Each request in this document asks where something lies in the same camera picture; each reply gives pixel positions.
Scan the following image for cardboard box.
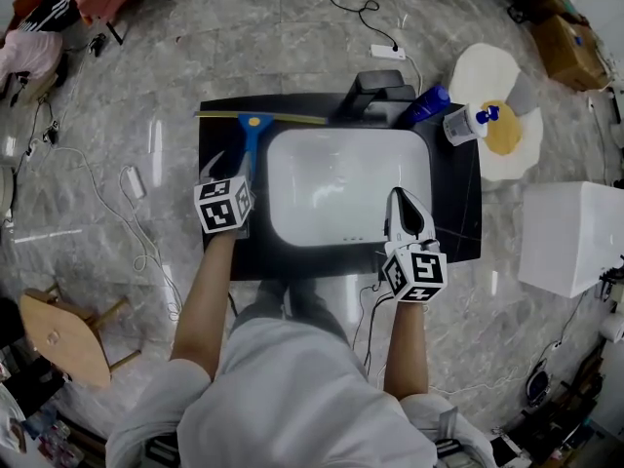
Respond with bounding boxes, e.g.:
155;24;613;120
527;11;611;93

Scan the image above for black faucet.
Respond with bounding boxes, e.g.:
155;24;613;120
334;69;417;129

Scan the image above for blue squeegee with yellow blade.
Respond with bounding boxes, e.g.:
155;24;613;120
193;109;330;184

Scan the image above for white power adapter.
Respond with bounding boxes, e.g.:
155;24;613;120
123;164;149;201

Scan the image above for fried egg shaped rug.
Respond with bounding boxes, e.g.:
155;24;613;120
447;42;545;183

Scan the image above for person's grey trousers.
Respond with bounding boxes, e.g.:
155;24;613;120
227;277;353;351

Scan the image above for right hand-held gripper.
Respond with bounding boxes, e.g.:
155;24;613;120
380;186;449;304

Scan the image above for black power cable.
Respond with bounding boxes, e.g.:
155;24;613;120
311;0;401;53

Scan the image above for white cable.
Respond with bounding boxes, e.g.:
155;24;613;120
27;143;184;323

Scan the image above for white power strip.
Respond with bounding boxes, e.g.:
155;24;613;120
369;43;408;61

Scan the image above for black and white garment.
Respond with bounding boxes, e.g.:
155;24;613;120
16;0;83;34

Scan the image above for black cables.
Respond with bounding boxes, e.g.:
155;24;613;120
350;282;397;375

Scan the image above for person's right forearm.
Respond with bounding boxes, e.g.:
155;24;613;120
381;299;434;403

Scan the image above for wooden stool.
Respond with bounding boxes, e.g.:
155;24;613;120
18;282;144;390

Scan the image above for round black device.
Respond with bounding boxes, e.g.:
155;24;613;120
525;360;553;408

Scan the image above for black vanity cabinet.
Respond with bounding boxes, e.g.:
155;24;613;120
196;92;485;283

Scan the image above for person's white shirt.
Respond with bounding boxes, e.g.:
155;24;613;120
103;316;499;468

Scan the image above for white storage box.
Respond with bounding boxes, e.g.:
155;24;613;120
516;179;624;300

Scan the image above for person's left forearm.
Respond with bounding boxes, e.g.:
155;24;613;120
168;230;239;382

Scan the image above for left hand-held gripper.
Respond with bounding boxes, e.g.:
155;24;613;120
193;150;255;241

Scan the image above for pink garment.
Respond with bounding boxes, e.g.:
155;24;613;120
0;28;65;86

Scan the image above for white bottle with blue cap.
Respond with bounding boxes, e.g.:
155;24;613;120
442;103;501;148

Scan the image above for white sink basin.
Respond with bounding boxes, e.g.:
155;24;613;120
265;128;434;249

